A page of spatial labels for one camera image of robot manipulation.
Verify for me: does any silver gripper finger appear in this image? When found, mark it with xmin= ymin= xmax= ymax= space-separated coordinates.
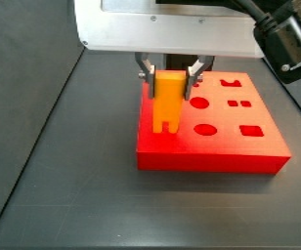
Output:
xmin=184 ymin=55 xmax=214 ymax=101
xmin=135 ymin=52 xmax=155 ymax=99

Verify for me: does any white gripper body housing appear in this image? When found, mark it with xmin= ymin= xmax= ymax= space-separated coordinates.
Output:
xmin=73 ymin=0 xmax=263 ymax=58

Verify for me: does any yellow two-pronged peg block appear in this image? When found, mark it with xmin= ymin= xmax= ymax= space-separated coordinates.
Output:
xmin=152 ymin=70 xmax=186 ymax=134

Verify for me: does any red shape-sorting board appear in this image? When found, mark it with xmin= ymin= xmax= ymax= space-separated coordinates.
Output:
xmin=136 ymin=71 xmax=291 ymax=174

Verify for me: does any dark grey side panel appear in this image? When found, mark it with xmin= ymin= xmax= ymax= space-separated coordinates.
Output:
xmin=0 ymin=0 xmax=84 ymax=216

